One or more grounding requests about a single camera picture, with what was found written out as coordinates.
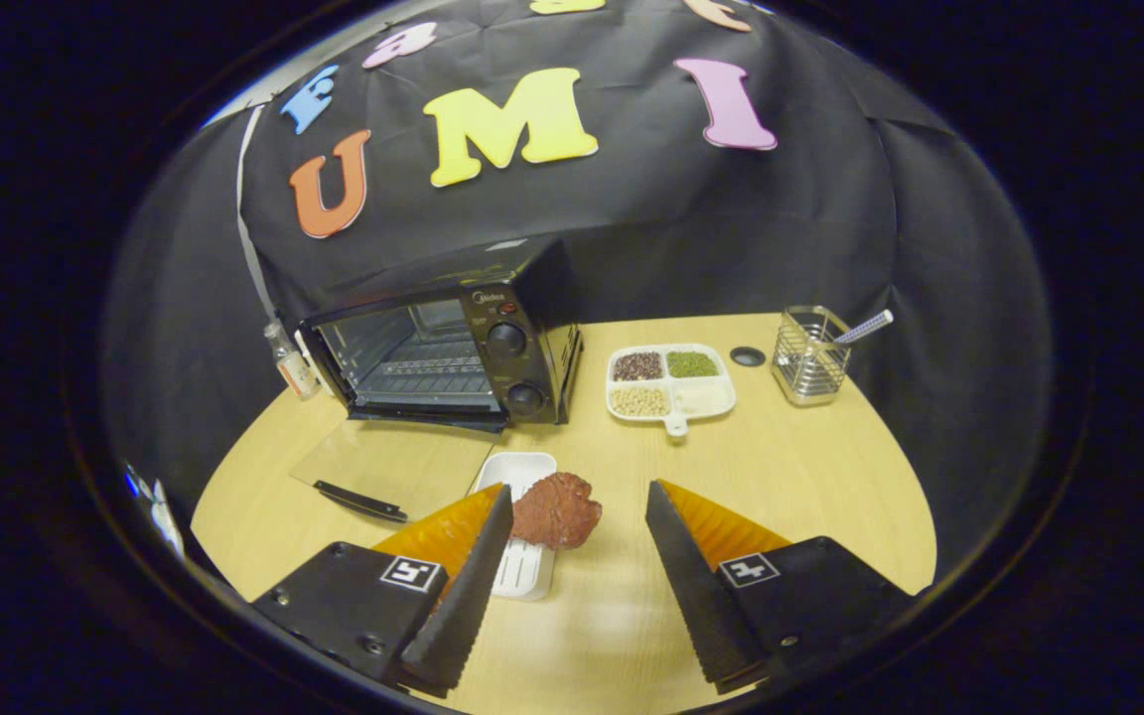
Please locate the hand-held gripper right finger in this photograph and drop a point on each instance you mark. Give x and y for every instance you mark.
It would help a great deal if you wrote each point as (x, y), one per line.
(691, 596)

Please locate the white divided dish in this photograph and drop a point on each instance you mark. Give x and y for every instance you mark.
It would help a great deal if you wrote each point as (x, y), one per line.
(701, 397)

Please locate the dark red beans pile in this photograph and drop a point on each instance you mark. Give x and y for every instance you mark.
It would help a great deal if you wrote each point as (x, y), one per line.
(638, 366)

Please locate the black toaster oven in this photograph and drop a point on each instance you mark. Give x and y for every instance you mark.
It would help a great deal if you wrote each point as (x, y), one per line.
(522, 338)

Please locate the pale soybeans pile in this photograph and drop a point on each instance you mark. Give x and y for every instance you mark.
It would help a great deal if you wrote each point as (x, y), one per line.
(641, 401)

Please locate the brown steak food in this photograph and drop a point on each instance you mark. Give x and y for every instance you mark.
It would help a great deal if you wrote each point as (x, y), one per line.
(557, 511)

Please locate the green beans pile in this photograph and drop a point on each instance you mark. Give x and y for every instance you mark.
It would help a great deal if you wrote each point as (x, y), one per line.
(692, 364)

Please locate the small black round cap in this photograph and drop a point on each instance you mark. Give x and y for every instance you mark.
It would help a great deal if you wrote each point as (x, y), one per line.
(748, 357)

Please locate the small clear bottle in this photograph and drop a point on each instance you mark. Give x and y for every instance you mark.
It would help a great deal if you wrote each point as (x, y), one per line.
(289, 367)

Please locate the white plastic tray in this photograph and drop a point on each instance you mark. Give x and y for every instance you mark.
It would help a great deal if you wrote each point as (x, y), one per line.
(522, 576)

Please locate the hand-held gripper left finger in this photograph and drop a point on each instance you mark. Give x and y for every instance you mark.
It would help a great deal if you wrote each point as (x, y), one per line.
(463, 606)

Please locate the black backdrop cloth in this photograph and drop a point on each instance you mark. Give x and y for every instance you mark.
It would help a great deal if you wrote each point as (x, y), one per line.
(632, 218)

